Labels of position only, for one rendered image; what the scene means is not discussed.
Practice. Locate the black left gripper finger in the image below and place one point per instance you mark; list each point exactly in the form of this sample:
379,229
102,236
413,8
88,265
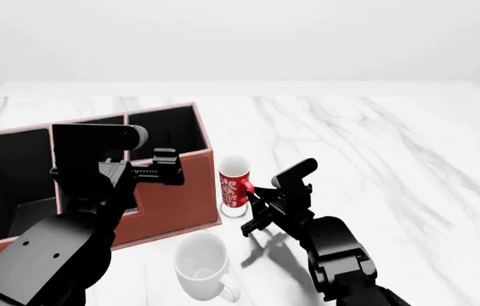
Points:
173,175
166,157

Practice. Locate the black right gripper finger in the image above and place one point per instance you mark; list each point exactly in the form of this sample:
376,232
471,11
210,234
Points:
256,226
257,204

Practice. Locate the red mug with white pattern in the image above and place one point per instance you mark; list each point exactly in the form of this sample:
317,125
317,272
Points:
232,188

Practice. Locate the red-brown leather compartment caddy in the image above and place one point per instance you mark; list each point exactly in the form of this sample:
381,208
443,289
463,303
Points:
171,204

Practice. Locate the plain white mug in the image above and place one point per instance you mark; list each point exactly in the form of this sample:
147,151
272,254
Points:
199,271

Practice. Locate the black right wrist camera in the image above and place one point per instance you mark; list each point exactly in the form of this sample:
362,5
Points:
292,173

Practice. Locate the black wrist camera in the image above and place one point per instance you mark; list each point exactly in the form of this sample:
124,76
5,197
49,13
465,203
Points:
95,137
292,173

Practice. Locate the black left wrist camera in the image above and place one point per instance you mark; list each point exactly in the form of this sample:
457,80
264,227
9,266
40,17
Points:
95,137

